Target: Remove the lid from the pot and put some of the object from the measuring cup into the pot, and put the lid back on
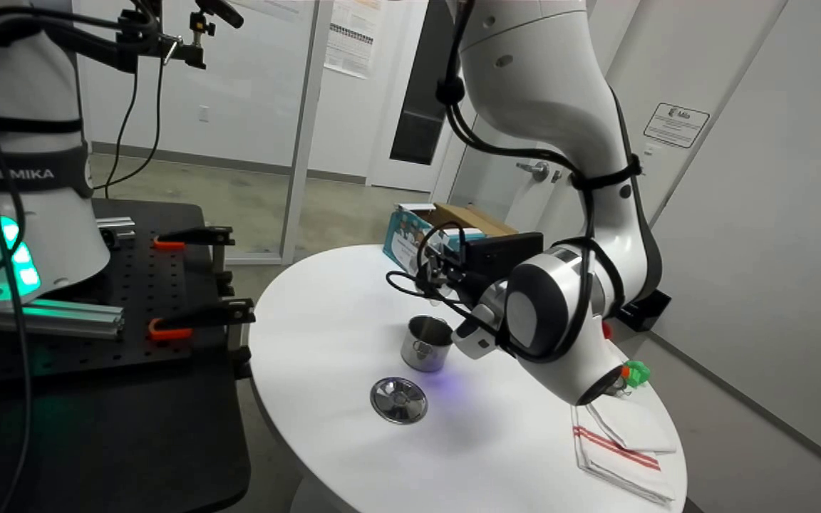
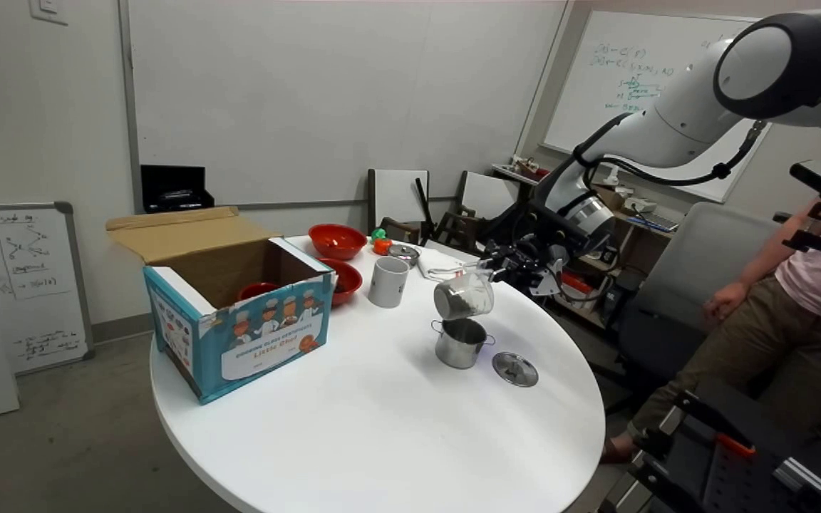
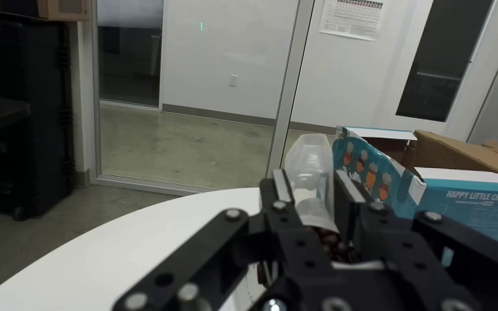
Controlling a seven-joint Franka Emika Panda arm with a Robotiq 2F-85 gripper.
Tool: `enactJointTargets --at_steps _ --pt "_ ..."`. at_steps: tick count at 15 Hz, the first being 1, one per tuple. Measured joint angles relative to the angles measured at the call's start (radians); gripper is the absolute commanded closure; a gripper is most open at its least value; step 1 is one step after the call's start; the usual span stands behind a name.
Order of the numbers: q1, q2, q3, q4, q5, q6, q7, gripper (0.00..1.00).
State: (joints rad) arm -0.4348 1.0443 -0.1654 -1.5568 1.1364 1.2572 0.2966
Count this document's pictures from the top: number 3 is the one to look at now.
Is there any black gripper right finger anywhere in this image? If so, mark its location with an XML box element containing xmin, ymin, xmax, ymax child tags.
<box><xmin>333</xmin><ymin>167</ymin><xmax>498</xmax><ymax>311</ymax></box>

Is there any paper poster on glass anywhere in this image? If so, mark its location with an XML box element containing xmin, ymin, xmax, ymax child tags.
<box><xmin>319</xmin><ymin>0</ymin><xmax>390</xmax><ymax>43</ymax></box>

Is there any dark grey cup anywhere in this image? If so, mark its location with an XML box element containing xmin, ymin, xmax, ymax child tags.
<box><xmin>308</xmin><ymin>224</ymin><xmax>367</xmax><ymax>264</ymax></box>

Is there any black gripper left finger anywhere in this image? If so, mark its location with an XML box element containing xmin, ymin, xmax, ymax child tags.
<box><xmin>111</xmin><ymin>167</ymin><xmax>343</xmax><ymax>311</ymax></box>

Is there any blue printed cardboard box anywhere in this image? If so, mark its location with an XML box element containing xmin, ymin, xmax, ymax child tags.
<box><xmin>331</xmin><ymin>126</ymin><xmax>498</xmax><ymax>255</ymax></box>

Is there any wooden cabinet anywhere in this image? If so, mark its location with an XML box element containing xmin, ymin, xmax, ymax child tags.
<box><xmin>0</xmin><ymin>0</ymin><xmax>89</xmax><ymax>24</ymax></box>

